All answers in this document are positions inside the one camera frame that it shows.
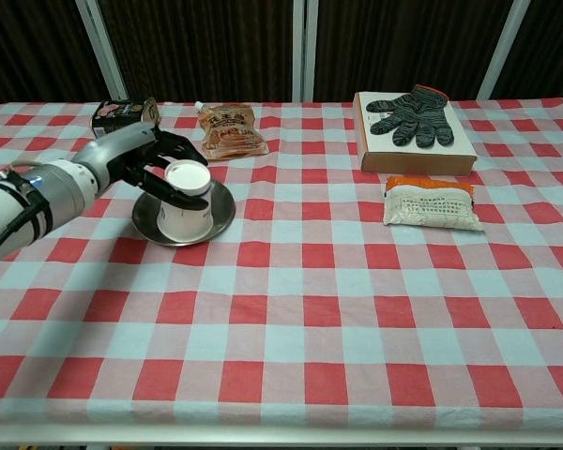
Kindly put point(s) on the grey striped knit glove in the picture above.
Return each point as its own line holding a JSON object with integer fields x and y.
{"x": 415, "y": 117}

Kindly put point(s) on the round stainless steel plate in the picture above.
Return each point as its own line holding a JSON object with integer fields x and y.
{"x": 223, "y": 206}

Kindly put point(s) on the dark brown curtain panel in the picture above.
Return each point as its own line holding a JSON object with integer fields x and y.
{"x": 403, "y": 42}
{"x": 553, "y": 47}
{"x": 202, "y": 47}
{"x": 33, "y": 51}

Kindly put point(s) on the white orange sealed packet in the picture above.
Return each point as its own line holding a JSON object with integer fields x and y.
{"x": 431, "y": 208}

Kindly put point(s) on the dark luncheon meat tin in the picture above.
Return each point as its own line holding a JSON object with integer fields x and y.
{"x": 117, "y": 115}

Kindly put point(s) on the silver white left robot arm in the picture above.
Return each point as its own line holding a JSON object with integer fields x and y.
{"x": 56, "y": 192}

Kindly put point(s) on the red white checkered tablecloth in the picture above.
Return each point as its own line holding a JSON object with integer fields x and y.
{"x": 281, "y": 304}

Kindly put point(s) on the grey aluminium partition post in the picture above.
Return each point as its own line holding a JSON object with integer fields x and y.
{"x": 504, "y": 47}
{"x": 101, "y": 47}
{"x": 305, "y": 47}

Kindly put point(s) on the flat white box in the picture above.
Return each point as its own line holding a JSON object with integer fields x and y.
{"x": 417, "y": 157}

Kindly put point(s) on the orange peanut butter pouch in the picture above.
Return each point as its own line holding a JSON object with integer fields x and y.
{"x": 230, "y": 133}

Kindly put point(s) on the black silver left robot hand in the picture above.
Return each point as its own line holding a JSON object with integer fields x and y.
{"x": 117, "y": 150}

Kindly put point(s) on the white paper cup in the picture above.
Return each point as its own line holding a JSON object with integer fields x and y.
{"x": 187, "y": 222}

